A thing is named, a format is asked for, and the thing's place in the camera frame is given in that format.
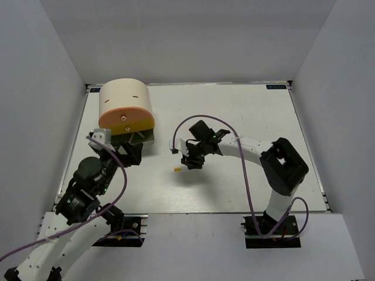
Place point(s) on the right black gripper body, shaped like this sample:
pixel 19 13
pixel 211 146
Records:
pixel 197 152

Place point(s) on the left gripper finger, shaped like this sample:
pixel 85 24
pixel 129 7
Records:
pixel 136 148
pixel 127 157

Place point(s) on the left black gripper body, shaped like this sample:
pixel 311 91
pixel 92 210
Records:
pixel 112 164

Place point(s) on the grey-green organizer bottom drawer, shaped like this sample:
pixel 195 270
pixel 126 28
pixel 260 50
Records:
pixel 148 140

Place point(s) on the yellow organizer drawer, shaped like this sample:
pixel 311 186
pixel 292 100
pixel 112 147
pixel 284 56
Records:
pixel 123 127

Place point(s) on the white pen pale yellow cap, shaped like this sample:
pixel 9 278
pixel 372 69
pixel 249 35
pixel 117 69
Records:
pixel 135 138

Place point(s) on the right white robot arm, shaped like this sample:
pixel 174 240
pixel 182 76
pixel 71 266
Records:
pixel 282 165

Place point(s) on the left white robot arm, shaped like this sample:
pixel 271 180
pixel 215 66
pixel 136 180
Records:
pixel 80 220

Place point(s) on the cream round drawer organizer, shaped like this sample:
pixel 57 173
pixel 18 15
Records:
pixel 124 92

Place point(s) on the blue logo sticker right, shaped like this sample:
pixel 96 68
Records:
pixel 276 87

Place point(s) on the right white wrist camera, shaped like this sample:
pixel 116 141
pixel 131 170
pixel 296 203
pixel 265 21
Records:
pixel 178 145

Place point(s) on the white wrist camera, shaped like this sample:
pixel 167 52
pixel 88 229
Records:
pixel 178 145
pixel 100 137

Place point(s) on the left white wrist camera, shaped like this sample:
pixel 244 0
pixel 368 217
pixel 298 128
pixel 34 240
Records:
pixel 100 137

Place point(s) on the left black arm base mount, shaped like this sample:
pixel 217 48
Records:
pixel 130 234

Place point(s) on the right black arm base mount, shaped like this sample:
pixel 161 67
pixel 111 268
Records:
pixel 281 238

